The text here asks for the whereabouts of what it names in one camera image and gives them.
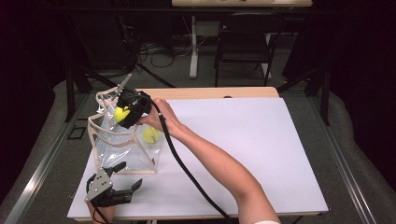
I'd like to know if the wooden table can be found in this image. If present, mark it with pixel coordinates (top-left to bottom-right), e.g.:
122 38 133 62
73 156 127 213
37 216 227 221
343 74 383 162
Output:
66 86 331 223

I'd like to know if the person's right hand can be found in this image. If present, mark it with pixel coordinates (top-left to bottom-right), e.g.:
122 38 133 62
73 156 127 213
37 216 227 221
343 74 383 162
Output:
135 98 181 139

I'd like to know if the black folding chair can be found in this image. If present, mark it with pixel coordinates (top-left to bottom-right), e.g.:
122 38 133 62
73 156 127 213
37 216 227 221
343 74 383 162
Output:
214 12 286 88

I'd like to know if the person's left hand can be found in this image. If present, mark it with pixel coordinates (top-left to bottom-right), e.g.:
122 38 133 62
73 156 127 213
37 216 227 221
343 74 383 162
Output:
87 202 117 224

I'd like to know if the black metal stand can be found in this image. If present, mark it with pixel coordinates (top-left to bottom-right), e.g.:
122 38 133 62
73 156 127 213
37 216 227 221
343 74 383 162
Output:
64 63 125 123
276 66 332 127

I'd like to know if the white desk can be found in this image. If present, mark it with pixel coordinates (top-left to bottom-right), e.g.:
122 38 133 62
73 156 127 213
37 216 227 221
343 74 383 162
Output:
171 0 314 79

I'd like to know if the yellow tennis ball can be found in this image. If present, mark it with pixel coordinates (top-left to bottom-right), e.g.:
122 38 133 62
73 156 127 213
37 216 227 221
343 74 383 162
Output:
113 105 131 124
142 125 162 145

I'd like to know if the silver floor rail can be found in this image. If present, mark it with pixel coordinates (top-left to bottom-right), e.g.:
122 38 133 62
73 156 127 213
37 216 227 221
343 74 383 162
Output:
307 96 378 224
0 92 92 224

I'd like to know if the black curtain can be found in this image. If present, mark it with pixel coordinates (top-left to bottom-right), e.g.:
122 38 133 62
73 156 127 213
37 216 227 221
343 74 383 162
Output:
0 0 68 195
281 0 396 195

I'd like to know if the thick black gripper cable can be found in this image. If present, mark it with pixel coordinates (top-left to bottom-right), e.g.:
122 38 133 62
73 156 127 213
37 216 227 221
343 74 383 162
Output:
124 92 234 224

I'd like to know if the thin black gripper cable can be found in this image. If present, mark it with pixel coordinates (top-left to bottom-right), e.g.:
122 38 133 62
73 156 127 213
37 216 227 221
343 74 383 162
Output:
85 174 115 224

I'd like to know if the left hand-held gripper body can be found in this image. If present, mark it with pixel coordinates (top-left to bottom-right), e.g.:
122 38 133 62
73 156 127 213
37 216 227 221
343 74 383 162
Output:
84 167 134 208

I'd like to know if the clear plastic bag beige trim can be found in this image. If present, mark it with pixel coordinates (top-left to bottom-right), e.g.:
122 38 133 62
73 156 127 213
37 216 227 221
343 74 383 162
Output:
87 86 164 175

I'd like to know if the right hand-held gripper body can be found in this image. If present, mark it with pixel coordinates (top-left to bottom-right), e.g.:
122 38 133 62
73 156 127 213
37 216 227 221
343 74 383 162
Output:
115 73 154 110

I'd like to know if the bundle of floor cables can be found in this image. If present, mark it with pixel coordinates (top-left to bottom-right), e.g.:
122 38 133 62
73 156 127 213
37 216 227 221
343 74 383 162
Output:
122 18 206 69

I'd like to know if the white table mat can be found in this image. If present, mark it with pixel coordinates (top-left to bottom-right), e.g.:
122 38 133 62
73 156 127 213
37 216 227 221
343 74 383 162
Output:
66 97 330 219

